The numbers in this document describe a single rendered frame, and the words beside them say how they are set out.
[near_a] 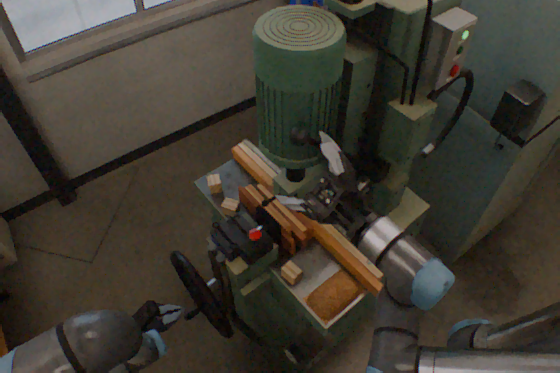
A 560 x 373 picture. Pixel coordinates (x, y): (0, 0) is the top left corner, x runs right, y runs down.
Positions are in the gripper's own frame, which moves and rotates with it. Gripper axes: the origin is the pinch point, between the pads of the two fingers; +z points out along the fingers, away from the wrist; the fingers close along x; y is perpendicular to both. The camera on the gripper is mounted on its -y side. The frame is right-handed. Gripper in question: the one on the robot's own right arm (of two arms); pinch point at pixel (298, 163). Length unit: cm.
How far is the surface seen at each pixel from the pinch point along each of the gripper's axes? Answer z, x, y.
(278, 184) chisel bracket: 13.1, 12.7, -20.4
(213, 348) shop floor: 25, 109, -75
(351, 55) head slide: 7.6, -23.0, -6.0
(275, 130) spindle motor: 9.8, -1.7, -1.4
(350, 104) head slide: 5.3, -14.4, -13.2
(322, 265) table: -5.4, 24.6, -32.1
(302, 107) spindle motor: 5.5, -9.2, 1.5
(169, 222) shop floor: 97, 95, -89
